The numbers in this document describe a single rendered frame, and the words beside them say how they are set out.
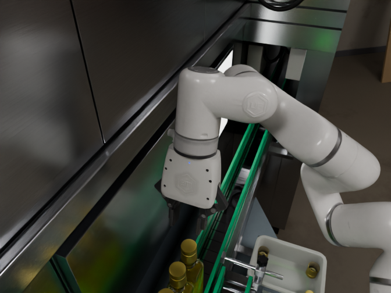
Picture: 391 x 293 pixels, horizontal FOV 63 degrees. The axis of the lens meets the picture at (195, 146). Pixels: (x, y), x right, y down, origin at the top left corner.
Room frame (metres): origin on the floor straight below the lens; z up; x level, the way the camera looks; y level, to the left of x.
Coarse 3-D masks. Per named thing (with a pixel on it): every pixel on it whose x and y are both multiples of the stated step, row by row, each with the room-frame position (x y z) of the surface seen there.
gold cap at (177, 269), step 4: (172, 264) 0.35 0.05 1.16; (176, 264) 0.35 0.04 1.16; (180, 264) 0.35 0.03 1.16; (172, 268) 0.34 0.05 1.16; (176, 268) 0.34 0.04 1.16; (180, 268) 0.34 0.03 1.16; (184, 268) 0.34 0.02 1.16; (172, 272) 0.33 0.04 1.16; (176, 272) 0.33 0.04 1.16; (180, 272) 0.33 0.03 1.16; (184, 272) 0.33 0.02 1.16; (172, 276) 0.32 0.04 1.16; (176, 276) 0.32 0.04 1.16; (180, 276) 0.32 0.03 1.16; (184, 276) 0.33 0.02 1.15; (172, 280) 0.32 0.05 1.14; (176, 280) 0.32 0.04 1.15; (180, 280) 0.32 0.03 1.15; (184, 280) 0.33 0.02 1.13; (172, 284) 0.32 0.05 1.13; (176, 284) 0.32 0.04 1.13; (180, 284) 0.32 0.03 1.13; (184, 284) 0.32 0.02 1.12
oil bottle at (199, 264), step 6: (180, 258) 0.41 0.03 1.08; (198, 264) 0.39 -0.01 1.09; (186, 270) 0.37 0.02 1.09; (192, 270) 0.37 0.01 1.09; (198, 270) 0.38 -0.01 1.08; (186, 276) 0.36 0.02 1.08; (192, 276) 0.36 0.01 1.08; (198, 276) 0.37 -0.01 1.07; (192, 282) 0.36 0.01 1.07; (198, 282) 0.37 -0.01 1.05; (198, 288) 0.37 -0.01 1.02
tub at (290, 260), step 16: (256, 240) 0.62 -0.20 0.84; (272, 240) 0.62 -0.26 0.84; (256, 256) 0.58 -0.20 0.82; (272, 256) 0.61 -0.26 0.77; (288, 256) 0.60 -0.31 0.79; (304, 256) 0.58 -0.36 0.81; (320, 256) 0.56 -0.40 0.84; (288, 272) 0.55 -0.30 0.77; (304, 272) 0.55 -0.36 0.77; (320, 272) 0.52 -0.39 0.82; (272, 288) 0.46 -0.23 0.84; (288, 288) 0.49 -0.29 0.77; (304, 288) 0.49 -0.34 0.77; (320, 288) 0.46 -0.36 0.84
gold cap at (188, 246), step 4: (184, 240) 0.40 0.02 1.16; (188, 240) 0.40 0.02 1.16; (192, 240) 0.40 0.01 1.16; (184, 244) 0.39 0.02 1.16; (188, 244) 0.39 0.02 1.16; (192, 244) 0.39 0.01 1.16; (196, 244) 0.39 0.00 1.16; (184, 248) 0.38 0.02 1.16; (188, 248) 0.38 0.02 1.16; (192, 248) 0.38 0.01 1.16; (196, 248) 0.38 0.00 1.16; (184, 252) 0.37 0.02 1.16; (188, 252) 0.37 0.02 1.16; (192, 252) 0.37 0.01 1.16; (196, 252) 0.38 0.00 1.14; (184, 256) 0.37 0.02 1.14; (188, 256) 0.37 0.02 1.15; (192, 256) 0.37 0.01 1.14; (196, 256) 0.38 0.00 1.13; (184, 260) 0.37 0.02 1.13; (188, 260) 0.37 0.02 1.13; (192, 260) 0.37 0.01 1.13; (188, 264) 0.37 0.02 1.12
